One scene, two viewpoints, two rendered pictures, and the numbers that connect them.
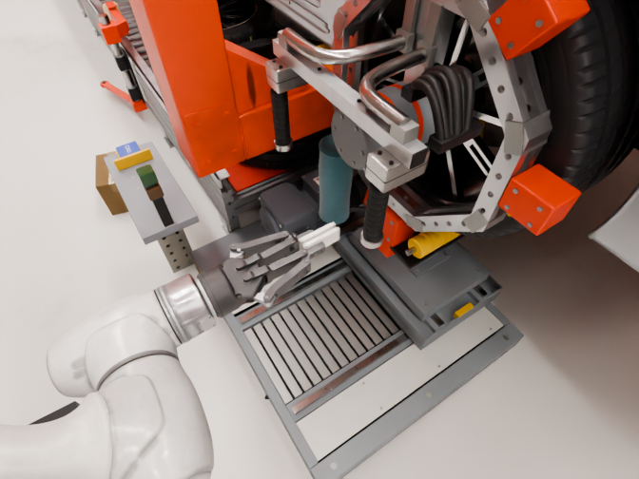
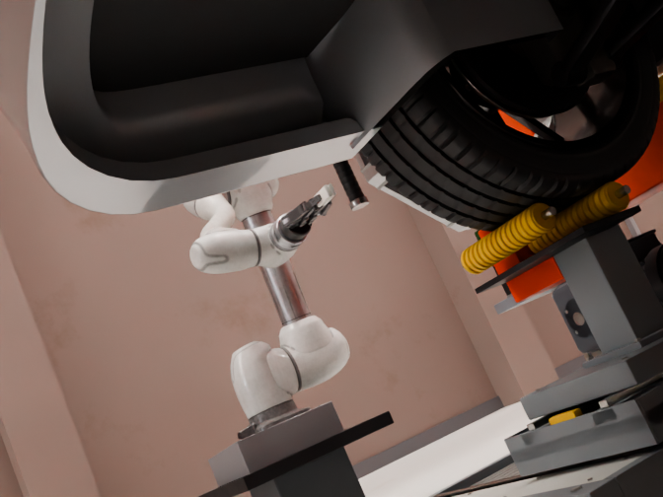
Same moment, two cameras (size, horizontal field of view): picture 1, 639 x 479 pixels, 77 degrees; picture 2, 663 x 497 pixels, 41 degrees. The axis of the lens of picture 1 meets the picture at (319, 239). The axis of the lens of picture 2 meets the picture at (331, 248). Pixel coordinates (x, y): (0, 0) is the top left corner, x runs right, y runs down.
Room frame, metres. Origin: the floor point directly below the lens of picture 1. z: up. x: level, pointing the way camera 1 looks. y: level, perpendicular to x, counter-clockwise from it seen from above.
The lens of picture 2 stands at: (0.44, -2.08, 0.32)
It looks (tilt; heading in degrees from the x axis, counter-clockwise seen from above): 11 degrees up; 92
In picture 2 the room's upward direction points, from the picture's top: 24 degrees counter-clockwise
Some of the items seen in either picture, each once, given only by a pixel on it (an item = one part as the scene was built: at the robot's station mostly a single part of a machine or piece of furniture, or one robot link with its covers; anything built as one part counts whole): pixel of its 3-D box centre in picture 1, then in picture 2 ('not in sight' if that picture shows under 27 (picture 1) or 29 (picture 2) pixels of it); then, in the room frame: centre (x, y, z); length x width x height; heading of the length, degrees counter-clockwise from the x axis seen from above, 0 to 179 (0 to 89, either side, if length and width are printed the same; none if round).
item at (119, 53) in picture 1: (124, 67); not in sight; (1.97, 1.00, 0.30); 0.09 x 0.05 x 0.50; 33
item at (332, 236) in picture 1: (321, 241); (322, 195); (0.41, 0.00, 0.83); 0.07 x 0.01 x 0.03; 123
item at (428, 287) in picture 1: (423, 234); (616, 299); (0.85, -0.35, 0.32); 0.40 x 0.30 x 0.28; 33
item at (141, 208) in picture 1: (148, 187); (564, 279); (0.95, 0.56, 0.44); 0.43 x 0.17 x 0.03; 33
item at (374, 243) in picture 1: (376, 212); (346, 176); (0.48, -0.10, 0.83); 0.04 x 0.04 x 0.16
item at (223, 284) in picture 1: (233, 283); (300, 220); (0.33, 0.13, 0.83); 0.09 x 0.08 x 0.07; 123
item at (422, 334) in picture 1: (413, 267); (662, 390); (0.85, -0.35, 0.13); 0.50 x 0.36 x 0.10; 33
